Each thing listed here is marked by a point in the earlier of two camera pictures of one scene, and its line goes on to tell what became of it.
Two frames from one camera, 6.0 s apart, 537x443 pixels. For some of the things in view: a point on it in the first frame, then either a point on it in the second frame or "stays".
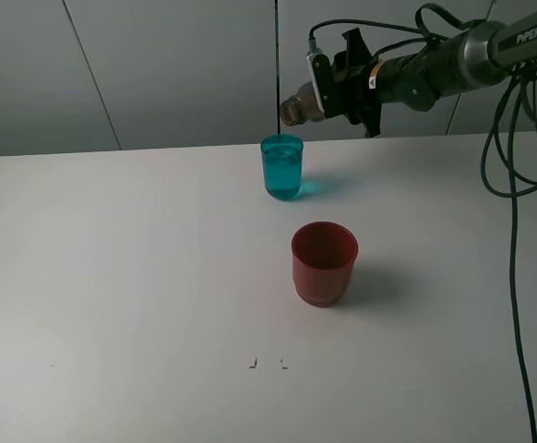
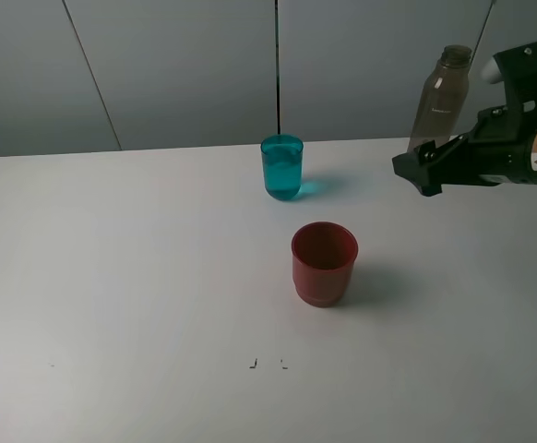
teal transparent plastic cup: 282,165 stays
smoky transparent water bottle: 302,107 to 444,98
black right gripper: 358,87 to 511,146
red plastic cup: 322,258 stays
